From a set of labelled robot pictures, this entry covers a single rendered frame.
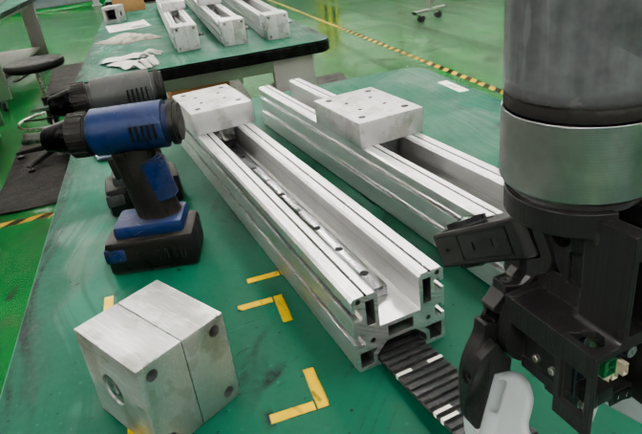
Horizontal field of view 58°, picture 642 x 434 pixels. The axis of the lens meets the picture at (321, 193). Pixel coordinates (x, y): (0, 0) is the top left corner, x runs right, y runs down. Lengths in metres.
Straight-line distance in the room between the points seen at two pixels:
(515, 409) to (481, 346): 0.04
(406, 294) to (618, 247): 0.33
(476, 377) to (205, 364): 0.26
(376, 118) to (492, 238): 0.52
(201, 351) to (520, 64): 0.36
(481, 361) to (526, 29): 0.19
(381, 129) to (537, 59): 0.61
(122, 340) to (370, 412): 0.22
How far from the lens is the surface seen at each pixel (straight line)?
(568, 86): 0.27
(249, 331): 0.65
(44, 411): 0.65
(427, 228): 0.76
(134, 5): 4.22
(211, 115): 1.02
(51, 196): 3.42
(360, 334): 0.55
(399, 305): 0.58
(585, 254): 0.31
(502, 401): 0.38
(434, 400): 0.53
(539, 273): 0.34
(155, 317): 0.54
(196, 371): 0.53
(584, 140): 0.27
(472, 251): 0.38
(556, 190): 0.28
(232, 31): 2.32
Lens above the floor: 1.17
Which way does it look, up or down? 25 degrees down
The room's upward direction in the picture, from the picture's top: 8 degrees counter-clockwise
